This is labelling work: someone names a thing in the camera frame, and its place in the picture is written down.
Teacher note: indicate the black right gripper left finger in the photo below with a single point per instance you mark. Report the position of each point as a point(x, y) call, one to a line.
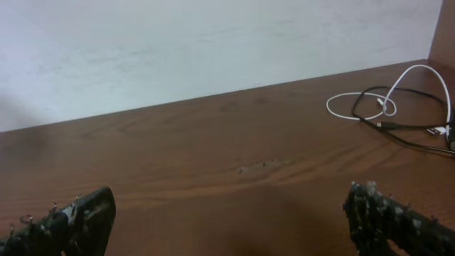
point(80, 228)

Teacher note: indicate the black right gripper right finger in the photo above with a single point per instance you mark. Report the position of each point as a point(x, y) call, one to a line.
point(375, 219)

